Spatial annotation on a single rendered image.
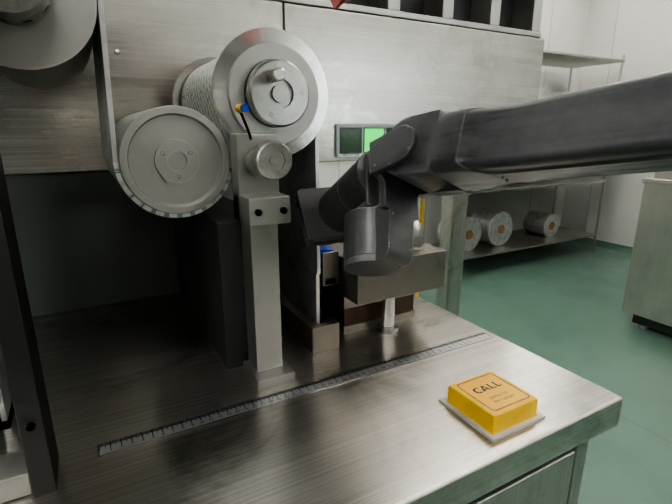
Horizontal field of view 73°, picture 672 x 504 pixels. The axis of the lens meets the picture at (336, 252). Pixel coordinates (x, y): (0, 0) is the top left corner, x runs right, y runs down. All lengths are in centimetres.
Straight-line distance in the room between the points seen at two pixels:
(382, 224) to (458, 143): 11
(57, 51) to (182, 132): 13
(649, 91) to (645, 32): 510
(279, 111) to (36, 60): 24
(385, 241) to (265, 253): 17
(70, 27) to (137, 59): 33
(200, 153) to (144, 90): 34
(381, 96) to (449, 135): 66
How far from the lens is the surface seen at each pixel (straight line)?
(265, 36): 58
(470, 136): 39
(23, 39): 56
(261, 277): 55
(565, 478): 71
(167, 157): 55
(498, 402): 54
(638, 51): 545
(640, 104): 35
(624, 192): 539
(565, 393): 64
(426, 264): 69
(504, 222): 430
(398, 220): 44
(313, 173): 62
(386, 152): 44
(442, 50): 117
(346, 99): 101
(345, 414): 54
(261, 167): 48
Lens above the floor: 121
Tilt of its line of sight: 15 degrees down
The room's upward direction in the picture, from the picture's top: straight up
